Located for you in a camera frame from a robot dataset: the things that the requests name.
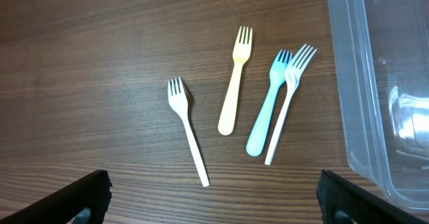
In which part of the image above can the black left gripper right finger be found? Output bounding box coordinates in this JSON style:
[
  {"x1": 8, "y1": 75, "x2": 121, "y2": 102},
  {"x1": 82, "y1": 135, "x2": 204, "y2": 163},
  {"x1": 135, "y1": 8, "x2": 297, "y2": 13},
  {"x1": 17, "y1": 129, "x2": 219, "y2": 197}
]
[{"x1": 316, "y1": 169, "x2": 428, "y2": 224}]

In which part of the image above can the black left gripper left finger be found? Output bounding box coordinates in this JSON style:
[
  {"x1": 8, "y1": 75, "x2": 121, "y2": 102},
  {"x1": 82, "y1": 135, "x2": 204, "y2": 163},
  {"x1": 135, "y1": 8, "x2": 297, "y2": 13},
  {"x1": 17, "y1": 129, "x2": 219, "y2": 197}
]
[{"x1": 1, "y1": 170, "x2": 113, "y2": 223}]

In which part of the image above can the left clear plastic container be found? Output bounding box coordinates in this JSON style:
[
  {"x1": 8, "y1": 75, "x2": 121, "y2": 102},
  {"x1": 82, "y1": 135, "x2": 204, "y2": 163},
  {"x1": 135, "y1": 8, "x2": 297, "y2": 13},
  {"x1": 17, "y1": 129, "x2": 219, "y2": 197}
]
[{"x1": 328, "y1": 0, "x2": 428, "y2": 213}]

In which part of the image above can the small white plastic fork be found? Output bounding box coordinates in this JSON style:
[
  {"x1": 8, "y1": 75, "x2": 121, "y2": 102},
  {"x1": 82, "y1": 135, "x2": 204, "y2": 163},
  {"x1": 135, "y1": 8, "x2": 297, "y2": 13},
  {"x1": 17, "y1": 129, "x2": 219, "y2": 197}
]
[{"x1": 168, "y1": 77, "x2": 210, "y2": 187}]

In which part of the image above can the white long plastic fork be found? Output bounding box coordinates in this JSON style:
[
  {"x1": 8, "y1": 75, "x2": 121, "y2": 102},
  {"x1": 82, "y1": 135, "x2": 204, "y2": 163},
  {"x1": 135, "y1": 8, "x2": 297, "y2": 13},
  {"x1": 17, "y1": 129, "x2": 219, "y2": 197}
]
[{"x1": 265, "y1": 44, "x2": 317, "y2": 165}]

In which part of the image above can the light blue plastic fork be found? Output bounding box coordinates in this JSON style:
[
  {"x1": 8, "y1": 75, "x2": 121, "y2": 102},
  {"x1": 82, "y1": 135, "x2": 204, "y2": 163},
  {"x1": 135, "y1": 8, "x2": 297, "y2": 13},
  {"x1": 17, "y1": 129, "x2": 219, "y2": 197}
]
[{"x1": 246, "y1": 49, "x2": 293, "y2": 157}]

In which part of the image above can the cream yellow plastic fork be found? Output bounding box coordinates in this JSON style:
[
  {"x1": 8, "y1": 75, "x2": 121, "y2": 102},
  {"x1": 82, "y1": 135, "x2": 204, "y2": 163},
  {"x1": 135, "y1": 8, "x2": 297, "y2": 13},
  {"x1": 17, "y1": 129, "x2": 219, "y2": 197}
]
[{"x1": 218, "y1": 26, "x2": 253, "y2": 135}]

